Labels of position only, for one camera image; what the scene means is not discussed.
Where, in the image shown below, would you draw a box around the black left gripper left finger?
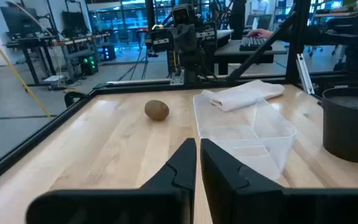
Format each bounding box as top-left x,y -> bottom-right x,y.
26,138 -> 198,224

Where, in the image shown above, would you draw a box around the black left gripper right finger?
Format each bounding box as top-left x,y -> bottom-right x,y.
200,138 -> 358,224

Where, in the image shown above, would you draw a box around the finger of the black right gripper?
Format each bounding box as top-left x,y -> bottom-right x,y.
170,24 -> 185,54
183,24 -> 198,52

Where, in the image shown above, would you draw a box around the brown kiwi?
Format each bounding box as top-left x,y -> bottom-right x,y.
144,99 -> 170,122

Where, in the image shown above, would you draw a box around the clear plastic tupperware container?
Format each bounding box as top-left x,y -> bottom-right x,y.
193,90 -> 298,183

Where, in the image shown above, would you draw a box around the black keyboard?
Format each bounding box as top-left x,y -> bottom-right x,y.
239,36 -> 273,52

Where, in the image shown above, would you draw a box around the person's hand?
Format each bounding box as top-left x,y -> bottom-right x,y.
246,28 -> 275,39

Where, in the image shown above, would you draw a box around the person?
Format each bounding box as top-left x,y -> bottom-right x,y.
252,0 -> 272,16

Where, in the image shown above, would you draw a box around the folded beige cloth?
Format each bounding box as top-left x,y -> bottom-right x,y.
201,79 -> 285,113

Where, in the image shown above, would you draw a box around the computer tower blue lights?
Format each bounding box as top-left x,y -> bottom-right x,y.
98,45 -> 117,62

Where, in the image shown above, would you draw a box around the grey office desk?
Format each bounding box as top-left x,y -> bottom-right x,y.
214,29 -> 288,75

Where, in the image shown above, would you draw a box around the computer tower green lights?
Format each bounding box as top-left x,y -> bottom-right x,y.
78,54 -> 99,76

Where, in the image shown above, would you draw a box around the small black monitor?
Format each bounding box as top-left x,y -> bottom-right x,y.
61,11 -> 88,32

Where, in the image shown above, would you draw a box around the black plant pot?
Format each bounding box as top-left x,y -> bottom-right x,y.
321,86 -> 358,165

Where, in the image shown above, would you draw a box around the black-legged workbench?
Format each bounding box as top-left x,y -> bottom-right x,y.
4,32 -> 111,86

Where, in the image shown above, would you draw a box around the large black monitor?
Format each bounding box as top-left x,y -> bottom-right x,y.
0,6 -> 43,37

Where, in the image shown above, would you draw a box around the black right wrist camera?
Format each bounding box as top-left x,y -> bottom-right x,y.
171,2 -> 197,27

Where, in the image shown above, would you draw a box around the silver aluminium bracket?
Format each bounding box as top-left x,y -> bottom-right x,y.
296,53 -> 316,95

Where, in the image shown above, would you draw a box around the black clamp handle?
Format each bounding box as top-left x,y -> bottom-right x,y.
64,91 -> 88,108

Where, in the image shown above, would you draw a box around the black aluminium table frame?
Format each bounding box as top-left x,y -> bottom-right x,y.
0,0 -> 358,190

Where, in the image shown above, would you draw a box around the yellow cable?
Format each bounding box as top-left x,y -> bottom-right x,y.
0,16 -> 53,119

